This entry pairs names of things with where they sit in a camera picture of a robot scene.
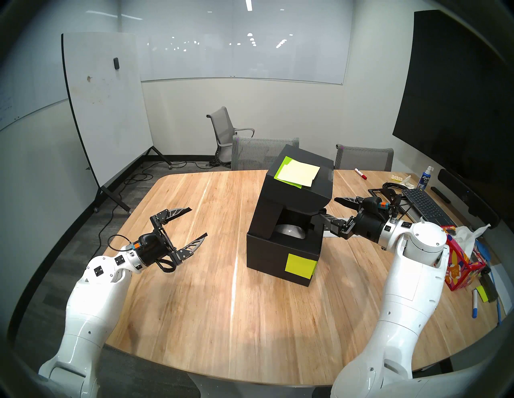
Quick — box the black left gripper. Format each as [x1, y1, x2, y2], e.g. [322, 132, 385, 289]
[134, 207, 208, 273]

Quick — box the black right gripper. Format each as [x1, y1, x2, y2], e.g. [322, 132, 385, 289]
[320, 197, 393, 244]

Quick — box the white computer mouse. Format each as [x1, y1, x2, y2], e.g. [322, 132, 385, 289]
[275, 225, 306, 240]

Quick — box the black cardboard box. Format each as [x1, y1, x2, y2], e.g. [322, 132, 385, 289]
[246, 144, 335, 287]

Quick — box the black foam box insert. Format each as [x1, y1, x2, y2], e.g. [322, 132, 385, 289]
[275, 207, 322, 243]

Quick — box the yellow rectangular box sticker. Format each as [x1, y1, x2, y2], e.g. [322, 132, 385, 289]
[285, 254, 318, 280]

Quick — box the red floral tissue box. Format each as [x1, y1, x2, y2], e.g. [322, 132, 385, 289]
[440, 225, 487, 291]

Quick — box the silver table power outlet panel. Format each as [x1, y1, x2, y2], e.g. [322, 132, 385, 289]
[322, 217, 356, 238]

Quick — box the grey fabric chair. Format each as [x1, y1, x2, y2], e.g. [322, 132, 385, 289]
[334, 144, 394, 172]

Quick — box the black keyboard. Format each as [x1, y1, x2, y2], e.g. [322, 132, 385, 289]
[400, 201, 442, 231]
[402, 188, 456, 227]

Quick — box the neon green sticky note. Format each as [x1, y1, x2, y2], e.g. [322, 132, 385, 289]
[274, 156, 304, 189]

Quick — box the whiteboard cleaner spray bottle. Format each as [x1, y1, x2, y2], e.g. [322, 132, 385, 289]
[416, 165, 434, 190]

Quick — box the grey mesh chair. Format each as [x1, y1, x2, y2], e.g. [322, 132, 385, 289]
[231, 136, 300, 171]

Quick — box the grey office chair with armrests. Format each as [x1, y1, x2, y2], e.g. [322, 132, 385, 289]
[206, 106, 255, 164]

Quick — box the black video bar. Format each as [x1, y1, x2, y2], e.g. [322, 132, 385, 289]
[437, 169, 501, 229]

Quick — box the rolling whiteboard on black stand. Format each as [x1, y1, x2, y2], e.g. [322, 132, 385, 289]
[61, 32, 173, 214]

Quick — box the large black whiteboard eraser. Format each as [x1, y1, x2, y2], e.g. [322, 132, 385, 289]
[480, 273, 499, 302]

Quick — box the white paper sheet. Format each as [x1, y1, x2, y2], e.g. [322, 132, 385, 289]
[490, 263, 514, 315]

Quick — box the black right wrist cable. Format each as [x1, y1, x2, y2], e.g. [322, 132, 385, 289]
[388, 195, 422, 222]

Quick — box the black floor cable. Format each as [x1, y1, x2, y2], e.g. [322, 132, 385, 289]
[65, 160, 219, 361]

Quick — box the blue flat tool with handle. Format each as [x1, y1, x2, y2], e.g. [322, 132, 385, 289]
[474, 240, 502, 326]

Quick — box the large black wall screen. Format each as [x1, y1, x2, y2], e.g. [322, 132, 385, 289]
[392, 9, 514, 209]

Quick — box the clean glass wall whiteboard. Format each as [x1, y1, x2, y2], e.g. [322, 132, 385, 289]
[119, 0, 354, 85]

